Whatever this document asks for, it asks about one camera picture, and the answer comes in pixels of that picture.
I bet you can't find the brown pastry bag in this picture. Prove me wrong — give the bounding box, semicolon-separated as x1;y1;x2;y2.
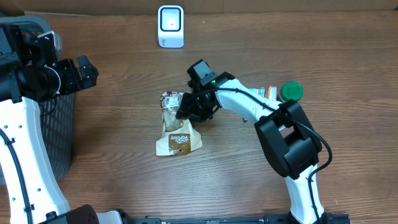
156;91;203;156

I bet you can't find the teal wet wipes pack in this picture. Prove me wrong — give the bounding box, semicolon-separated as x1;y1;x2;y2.
249;87;266;97

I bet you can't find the orange tissue pack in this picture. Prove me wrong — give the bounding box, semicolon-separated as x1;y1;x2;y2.
265;86;278;101

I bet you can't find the green lid jar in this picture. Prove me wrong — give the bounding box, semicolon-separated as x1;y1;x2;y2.
279;81;303;102

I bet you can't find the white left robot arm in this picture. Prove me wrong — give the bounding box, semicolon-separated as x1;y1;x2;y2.
1;24;123;223

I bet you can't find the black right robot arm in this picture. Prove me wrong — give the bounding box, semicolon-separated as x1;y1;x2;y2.
176;60;327;223

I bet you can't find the white barcode scanner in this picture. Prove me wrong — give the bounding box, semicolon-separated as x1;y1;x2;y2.
157;5;184;49

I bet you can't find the grey plastic mesh basket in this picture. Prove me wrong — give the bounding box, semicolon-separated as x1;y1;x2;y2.
1;16;76;179

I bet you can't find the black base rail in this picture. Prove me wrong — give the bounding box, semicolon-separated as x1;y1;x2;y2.
130;213;351;224

